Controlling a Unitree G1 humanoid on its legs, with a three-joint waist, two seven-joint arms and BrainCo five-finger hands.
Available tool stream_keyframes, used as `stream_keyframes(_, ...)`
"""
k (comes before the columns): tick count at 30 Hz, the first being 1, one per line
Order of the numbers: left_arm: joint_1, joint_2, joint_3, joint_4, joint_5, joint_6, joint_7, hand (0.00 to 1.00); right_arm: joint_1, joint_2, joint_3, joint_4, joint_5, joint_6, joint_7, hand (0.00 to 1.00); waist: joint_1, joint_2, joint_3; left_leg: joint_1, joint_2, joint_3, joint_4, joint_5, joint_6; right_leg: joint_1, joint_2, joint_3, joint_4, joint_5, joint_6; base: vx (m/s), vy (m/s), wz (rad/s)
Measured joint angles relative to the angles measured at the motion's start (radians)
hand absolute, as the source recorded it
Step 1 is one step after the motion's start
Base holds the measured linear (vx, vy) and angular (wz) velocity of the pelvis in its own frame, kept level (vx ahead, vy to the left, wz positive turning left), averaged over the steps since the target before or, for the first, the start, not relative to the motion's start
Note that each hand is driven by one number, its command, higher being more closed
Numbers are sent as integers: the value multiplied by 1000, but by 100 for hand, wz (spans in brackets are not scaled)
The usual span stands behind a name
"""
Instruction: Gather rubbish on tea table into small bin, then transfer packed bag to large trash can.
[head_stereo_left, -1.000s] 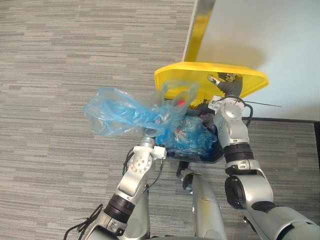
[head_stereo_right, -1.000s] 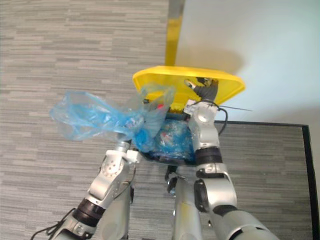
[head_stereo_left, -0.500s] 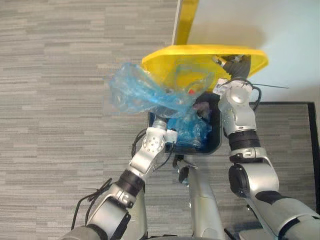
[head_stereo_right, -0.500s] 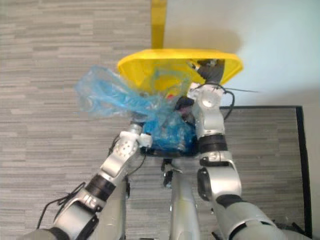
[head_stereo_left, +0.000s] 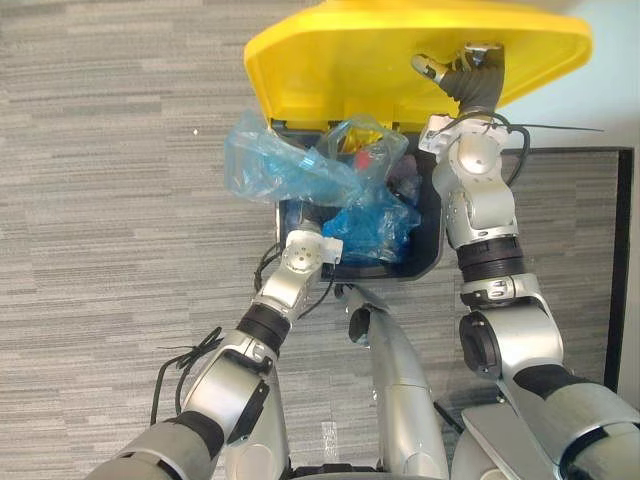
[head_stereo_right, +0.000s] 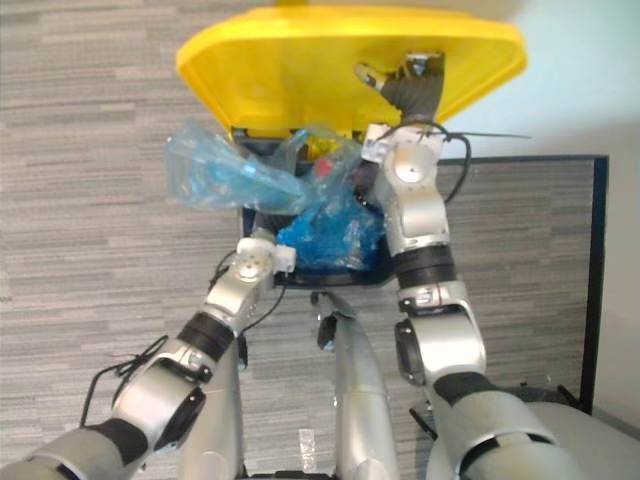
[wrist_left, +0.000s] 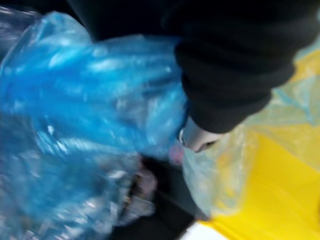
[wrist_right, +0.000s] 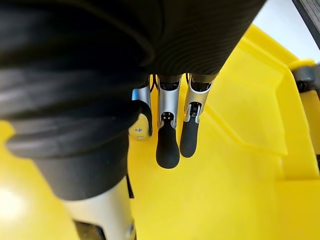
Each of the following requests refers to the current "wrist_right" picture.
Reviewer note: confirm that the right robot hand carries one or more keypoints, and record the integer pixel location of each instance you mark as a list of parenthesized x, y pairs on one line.
[(75, 75)]

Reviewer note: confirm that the dark wooden furniture edge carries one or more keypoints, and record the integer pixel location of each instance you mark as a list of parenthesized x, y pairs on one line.
[(308, 17)]

